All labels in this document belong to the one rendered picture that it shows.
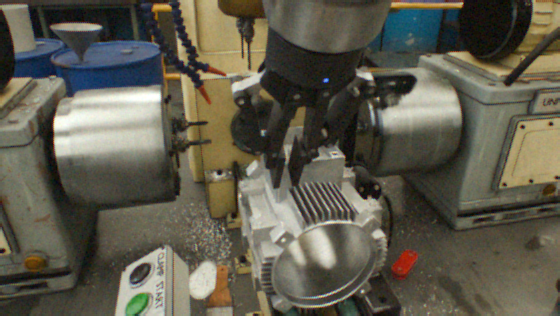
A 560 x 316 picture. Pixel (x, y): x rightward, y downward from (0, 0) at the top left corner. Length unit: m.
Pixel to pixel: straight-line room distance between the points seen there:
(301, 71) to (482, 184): 0.80
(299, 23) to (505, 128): 0.79
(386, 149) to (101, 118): 0.56
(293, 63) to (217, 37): 0.77
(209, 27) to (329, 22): 0.81
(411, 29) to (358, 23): 6.21
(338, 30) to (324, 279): 0.48
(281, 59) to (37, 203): 0.62
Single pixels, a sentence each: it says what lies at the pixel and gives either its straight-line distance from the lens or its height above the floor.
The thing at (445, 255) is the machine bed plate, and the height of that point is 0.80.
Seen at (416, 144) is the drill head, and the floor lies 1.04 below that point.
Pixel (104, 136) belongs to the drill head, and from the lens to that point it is 0.79.
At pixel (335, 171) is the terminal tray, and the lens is 0.60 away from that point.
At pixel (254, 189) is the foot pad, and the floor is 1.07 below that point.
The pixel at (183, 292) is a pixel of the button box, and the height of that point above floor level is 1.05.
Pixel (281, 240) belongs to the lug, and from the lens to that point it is 0.54.
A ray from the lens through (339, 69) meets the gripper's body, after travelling 0.31.
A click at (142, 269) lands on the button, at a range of 0.53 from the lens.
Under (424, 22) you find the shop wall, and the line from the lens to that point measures 6.53.
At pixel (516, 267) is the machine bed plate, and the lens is 1.04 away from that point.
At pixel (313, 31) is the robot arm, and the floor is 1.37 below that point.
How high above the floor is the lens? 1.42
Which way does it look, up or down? 29 degrees down
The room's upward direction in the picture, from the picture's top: straight up
